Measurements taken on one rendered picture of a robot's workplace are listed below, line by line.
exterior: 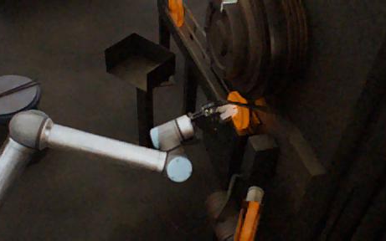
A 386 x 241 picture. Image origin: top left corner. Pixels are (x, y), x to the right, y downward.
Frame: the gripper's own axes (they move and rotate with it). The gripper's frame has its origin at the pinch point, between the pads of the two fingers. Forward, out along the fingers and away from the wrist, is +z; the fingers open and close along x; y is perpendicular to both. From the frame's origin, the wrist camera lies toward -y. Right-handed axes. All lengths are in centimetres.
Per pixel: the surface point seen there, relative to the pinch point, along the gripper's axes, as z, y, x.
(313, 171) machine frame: 11.1, 9.5, -46.1
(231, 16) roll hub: 5, 50, -6
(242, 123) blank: -1.0, -0.3, -7.8
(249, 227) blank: -16, 7, -54
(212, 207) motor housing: -25.1, -16.6, -28.2
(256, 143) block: -0.8, 5.8, -24.0
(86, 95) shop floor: -74, -55, 106
